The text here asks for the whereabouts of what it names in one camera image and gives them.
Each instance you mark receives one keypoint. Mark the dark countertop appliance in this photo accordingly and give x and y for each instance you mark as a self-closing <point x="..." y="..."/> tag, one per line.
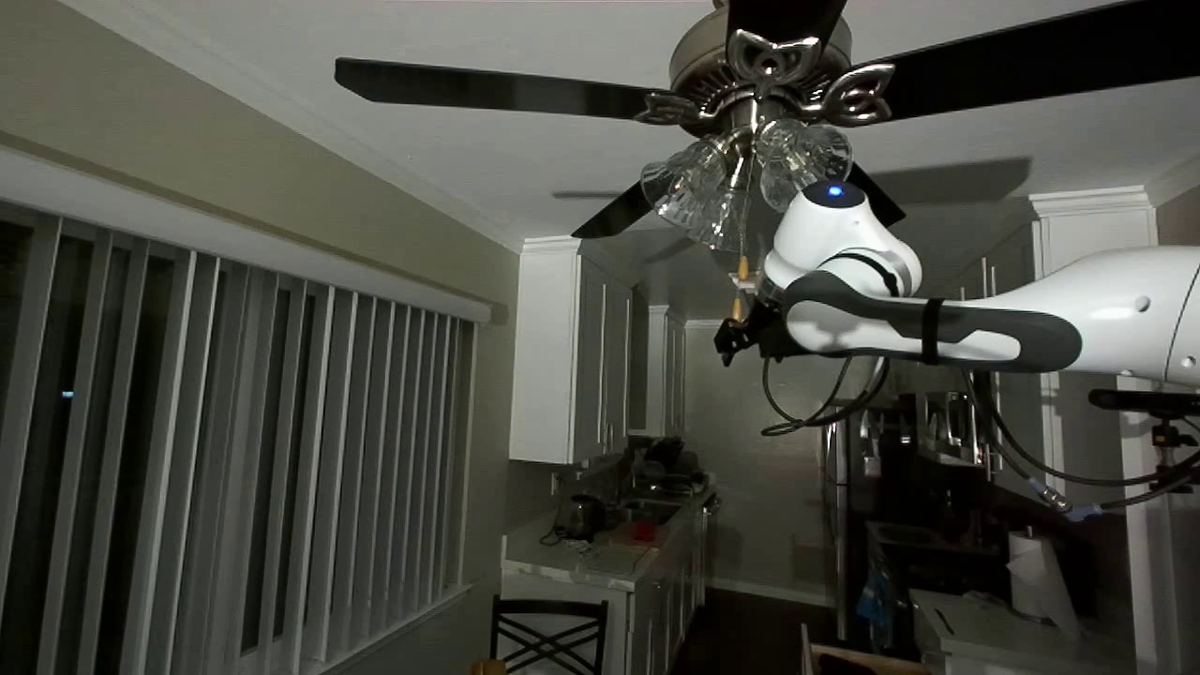
<point x="659" y="472"/>

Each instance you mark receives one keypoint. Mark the glass bell lamp shade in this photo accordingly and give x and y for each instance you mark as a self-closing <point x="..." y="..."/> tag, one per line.
<point x="696" y="194"/>
<point x="799" y="157"/>

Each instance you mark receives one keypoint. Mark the dark pot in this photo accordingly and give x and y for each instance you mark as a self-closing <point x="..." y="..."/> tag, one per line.
<point x="574" y="513"/>

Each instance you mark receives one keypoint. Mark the white paper towel roll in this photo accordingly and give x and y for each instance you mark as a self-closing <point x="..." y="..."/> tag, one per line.
<point x="1036" y="572"/>

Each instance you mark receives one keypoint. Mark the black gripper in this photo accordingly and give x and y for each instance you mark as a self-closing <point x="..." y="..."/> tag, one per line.
<point x="761" y="334"/>

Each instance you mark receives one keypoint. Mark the blue bottle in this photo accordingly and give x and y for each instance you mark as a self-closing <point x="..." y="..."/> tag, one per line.
<point x="876" y="603"/>

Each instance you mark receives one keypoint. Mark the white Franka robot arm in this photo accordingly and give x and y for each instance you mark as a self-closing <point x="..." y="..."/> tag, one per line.
<point x="975" y="323"/>

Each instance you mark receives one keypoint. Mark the white kitchen counter unit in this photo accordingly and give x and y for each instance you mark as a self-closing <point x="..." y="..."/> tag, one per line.
<point x="625" y="588"/>

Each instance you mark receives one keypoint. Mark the ceiling air vent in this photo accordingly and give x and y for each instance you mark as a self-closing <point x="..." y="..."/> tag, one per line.
<point x="590" y="194"/>

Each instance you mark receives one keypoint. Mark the white vertical window blinds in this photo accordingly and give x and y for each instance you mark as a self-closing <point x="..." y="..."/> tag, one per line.
<point x="311" y="436"/>

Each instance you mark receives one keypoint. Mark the silver ceiling fan housing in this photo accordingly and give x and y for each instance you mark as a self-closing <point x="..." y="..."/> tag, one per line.
<point x="706" y="57"/>

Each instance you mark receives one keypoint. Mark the white wall cabinet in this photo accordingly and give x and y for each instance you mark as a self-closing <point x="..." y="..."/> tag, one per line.
<point x="550" y="349"/>

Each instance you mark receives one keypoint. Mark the dark ceiling fan blade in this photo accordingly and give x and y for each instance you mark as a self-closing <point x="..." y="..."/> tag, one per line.
<point x="489" y="89"/>
<point x="616" y="212"/>
<point x="790" y="18"/>
<point x="878" y="194"/>
<point x="1036" y="57"/>

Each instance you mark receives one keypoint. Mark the black metal chair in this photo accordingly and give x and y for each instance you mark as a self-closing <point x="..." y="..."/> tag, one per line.
<point x="550" y="639"/>

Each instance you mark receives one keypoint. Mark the stainless steel refrigerator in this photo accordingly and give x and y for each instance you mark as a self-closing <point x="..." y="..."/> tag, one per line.
<point x="924" y="501"/>

